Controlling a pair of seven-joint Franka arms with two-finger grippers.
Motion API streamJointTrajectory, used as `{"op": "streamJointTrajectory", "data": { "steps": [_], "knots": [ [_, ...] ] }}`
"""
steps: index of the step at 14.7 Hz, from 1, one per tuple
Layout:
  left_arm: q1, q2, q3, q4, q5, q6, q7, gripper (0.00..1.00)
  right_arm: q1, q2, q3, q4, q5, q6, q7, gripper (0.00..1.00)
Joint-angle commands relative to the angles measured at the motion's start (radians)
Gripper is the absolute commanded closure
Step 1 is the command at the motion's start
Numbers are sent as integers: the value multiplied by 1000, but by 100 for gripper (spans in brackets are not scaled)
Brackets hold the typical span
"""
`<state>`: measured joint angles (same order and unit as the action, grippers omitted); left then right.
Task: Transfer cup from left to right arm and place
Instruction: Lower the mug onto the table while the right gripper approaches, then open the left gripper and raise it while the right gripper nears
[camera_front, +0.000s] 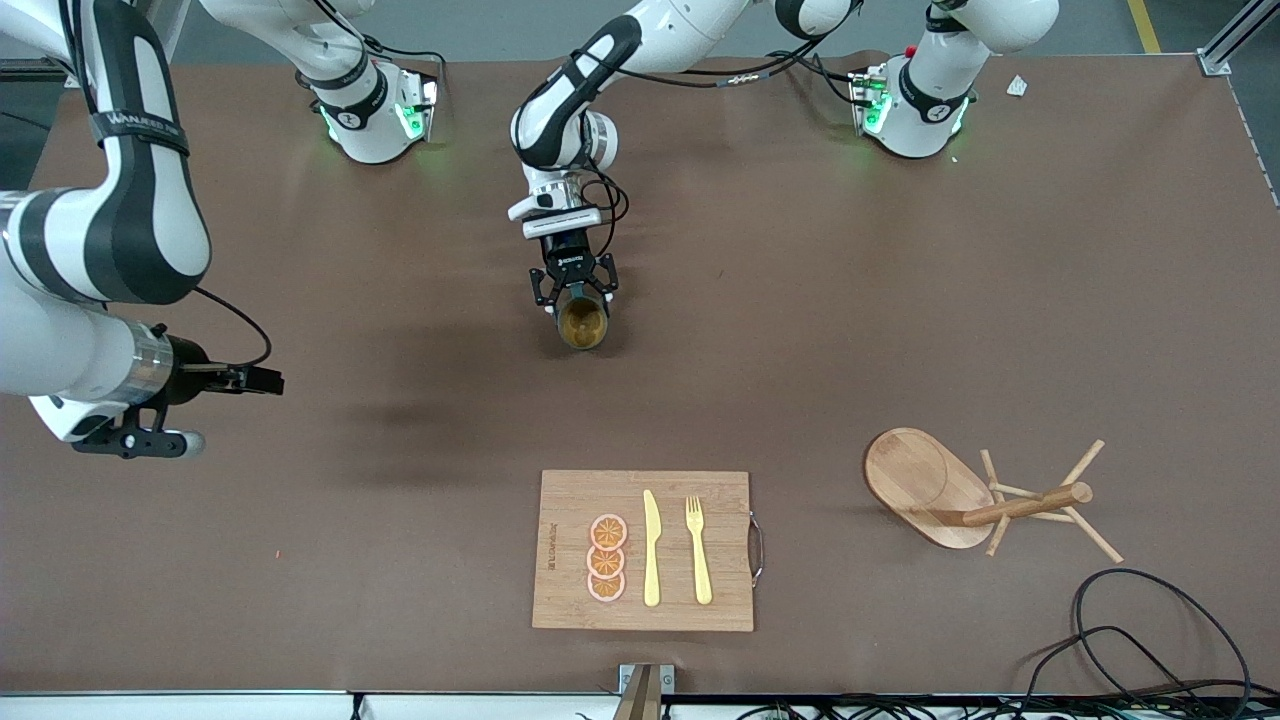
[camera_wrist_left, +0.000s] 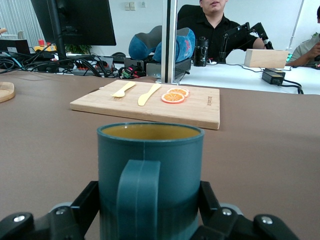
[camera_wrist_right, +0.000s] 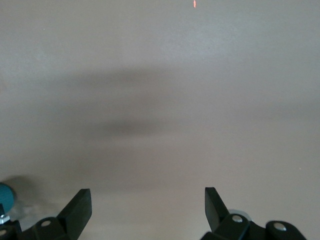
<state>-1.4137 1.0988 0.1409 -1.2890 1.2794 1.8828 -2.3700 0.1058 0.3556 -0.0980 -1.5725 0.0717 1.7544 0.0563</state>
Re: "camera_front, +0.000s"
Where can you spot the aluminium frame profile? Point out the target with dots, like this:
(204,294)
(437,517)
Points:
(40,68)
(1235,35)

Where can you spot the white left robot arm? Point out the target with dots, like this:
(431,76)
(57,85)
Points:
(560,110)

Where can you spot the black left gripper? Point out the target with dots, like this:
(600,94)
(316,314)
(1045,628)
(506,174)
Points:
(569,257)

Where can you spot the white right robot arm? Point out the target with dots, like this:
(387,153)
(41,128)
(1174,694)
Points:
(120,230)

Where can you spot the yellow plastic knife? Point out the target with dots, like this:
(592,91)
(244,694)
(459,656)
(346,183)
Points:
(651,560)

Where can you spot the metal table bracket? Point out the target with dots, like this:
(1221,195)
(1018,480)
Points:
(645,685)

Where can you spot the toy orange slice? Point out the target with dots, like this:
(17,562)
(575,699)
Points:
(606,588)
(605,562)
(608,532)

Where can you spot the yellow plastic fork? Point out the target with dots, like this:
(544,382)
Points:
(700,570)

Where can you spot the bamboo cutting board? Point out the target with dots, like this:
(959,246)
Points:
(560,590)

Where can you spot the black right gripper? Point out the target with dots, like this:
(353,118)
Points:
(187,366)

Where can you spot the white paper scrap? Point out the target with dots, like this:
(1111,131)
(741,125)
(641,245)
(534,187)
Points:
(1017,86)

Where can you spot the wooden mug tree rack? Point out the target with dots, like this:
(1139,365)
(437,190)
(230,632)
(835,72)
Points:
(905,480)

